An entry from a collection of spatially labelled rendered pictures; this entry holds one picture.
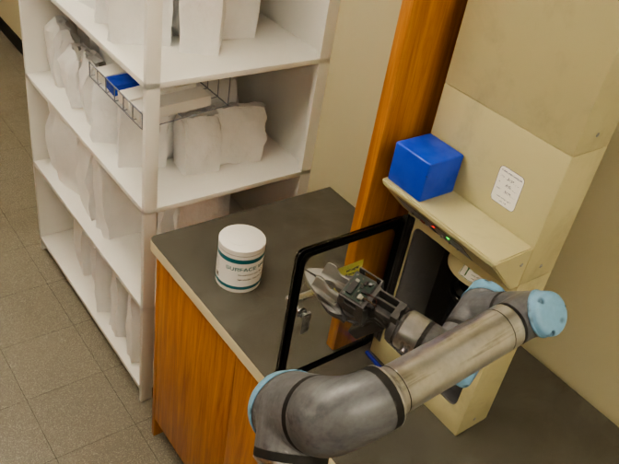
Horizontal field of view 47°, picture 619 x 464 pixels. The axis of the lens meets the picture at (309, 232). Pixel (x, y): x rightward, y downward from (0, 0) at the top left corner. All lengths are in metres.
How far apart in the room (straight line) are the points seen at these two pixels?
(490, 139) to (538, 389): 0.80
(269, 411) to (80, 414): 1.90
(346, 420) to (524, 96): 0.69
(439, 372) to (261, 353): 0.86
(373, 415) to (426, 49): 0.79
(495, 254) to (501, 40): 0.40
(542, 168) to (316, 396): 0.63
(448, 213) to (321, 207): 1.01
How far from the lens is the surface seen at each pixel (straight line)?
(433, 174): 1.43
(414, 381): 1.04
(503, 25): 1.39
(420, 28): 1.46
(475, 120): 1.46
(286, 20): 2.62
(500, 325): 1.15
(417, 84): 1.52
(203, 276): 2.05
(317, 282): 1.32
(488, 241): 1.40
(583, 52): 1.30
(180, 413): 2.51
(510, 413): 1.90
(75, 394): 3.00
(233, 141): 2.56
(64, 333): 3.24
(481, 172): 1.47
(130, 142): 2.49
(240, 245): 1.94
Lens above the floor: 2.26
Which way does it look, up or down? 35 degrees down
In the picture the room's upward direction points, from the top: 10 degrees clockwise
